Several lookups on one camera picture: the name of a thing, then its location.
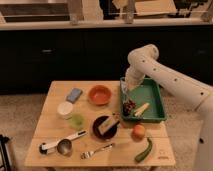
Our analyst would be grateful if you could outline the silver fork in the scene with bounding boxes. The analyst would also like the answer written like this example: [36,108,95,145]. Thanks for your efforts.
[80,143,115,159]

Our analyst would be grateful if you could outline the dark cabinet counter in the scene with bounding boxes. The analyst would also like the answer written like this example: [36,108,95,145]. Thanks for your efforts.
[0,23,213,94]

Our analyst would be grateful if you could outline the white paper cup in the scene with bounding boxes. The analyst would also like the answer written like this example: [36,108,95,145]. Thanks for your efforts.
[57,101,73,119]

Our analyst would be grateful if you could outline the dark grape bunch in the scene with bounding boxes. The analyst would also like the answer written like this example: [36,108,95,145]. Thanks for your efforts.
[123,99,136,116]

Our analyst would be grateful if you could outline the orange bowl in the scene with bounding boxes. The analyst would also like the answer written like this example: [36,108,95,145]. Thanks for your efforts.
[88,85,111,105]

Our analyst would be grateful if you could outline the green cucumber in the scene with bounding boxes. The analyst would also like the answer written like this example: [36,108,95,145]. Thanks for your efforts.
[134,138,153,163]

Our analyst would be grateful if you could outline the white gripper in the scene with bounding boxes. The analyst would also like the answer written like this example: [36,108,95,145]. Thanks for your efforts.
[125,67,145,90]

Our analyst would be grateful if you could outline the black round plate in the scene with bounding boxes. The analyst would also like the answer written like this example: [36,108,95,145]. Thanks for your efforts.
[92,115,119,140]

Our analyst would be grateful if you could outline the orange peach fruit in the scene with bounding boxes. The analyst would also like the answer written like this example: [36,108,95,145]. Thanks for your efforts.
[132,124,146,140]

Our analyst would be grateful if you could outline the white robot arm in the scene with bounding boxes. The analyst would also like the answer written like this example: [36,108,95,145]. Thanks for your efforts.
[125,44,213,171]

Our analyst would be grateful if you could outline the green plastic tray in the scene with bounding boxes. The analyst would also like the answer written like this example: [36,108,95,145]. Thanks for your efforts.
[120,77,167,123]

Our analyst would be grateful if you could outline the green translucent cup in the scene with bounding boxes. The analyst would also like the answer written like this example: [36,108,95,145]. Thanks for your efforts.
[69,114,84,130]

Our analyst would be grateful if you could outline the black object at left edge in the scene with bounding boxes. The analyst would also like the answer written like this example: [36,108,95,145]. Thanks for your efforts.
[0,134,14,171]

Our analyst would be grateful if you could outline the wooden table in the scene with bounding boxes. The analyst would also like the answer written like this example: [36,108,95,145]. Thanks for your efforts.
[25,81,175,168]

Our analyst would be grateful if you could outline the yellow sponge block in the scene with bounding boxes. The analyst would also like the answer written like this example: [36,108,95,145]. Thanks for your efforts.
[98,117,119,135]

